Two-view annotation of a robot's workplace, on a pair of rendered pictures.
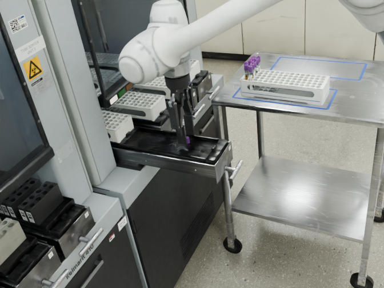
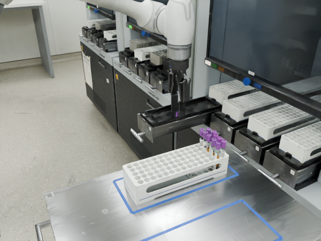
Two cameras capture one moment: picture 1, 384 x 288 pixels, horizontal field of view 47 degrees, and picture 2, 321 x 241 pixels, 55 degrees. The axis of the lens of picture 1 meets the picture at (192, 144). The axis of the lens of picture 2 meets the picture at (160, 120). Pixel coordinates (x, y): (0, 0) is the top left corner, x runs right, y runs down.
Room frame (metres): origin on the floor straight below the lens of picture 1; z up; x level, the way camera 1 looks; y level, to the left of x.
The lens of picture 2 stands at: (1.72, -0.99, 1.41)
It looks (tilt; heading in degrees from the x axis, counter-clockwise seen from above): 29 degrees down; 121
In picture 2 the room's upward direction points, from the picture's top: straight up
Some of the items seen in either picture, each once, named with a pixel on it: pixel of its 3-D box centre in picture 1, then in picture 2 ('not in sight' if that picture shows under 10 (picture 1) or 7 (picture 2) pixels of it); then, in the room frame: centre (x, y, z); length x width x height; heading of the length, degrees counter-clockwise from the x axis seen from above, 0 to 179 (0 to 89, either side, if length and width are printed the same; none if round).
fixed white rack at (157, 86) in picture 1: (145, 86); (285, 120); (1.60, 0.15, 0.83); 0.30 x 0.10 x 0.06; 60
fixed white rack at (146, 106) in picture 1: (125, 104); (256, 104); (1.47, 0.22, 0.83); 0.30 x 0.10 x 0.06; 60
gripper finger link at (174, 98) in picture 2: (181, 134); (174, 103); (1.18, 0.03, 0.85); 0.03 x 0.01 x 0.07; 60
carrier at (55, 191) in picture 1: (44, 204); (169, 66); (0.94, 0.42, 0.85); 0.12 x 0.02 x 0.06; 150
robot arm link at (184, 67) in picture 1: (175, 64); (179, 50); (1.20, 0.01, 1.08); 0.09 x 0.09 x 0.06
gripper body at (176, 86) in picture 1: (178, 86); (178, 69); (1.20, 0.01, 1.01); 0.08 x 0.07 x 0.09; 150
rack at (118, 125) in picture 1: (90, 124); (240, 90); (1.36, 0.34, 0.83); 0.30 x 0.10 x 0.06; 60
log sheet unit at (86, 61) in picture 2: not in sight; (86, 69); (-0.28, 1.01, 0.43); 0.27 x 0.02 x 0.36; 150
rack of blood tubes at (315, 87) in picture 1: (284, 86); (176, 169); (1.40, -0.35, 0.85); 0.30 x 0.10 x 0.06; 58
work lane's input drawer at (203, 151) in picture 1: (136, 144); (208, 108); (1.27, 0.19, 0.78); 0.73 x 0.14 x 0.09; 60
